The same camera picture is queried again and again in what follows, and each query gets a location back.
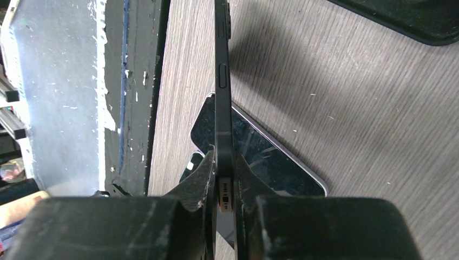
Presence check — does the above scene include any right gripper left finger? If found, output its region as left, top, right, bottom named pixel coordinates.
left=7, top=151, right=217, bottom=259

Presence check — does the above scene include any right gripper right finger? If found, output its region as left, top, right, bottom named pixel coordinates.
left=233, top=155, right=421, bottom=259

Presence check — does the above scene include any bare black phone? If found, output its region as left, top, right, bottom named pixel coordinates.
left=214, top=1, right=234, bottom=213

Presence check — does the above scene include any black phone case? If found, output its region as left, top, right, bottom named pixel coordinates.
left=332, top=0, right=458, bottom=46

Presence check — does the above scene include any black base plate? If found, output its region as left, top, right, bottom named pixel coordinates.
left=89, top=1, right=171, bottom=197

